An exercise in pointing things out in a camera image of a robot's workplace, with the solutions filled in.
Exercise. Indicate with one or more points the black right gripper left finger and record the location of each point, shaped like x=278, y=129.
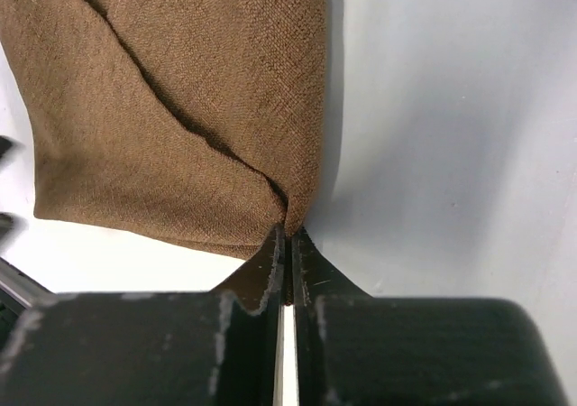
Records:
x=249, y=341

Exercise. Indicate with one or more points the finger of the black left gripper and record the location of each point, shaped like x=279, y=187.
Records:
x=8, y=224
x=7, y=148

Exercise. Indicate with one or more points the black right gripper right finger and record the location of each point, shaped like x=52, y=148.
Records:
x=313, y=277

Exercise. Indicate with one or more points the brown cloth napkin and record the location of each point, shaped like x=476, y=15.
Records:
x=160, y=140

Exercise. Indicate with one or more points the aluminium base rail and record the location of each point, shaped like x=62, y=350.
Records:
x=19, y=291

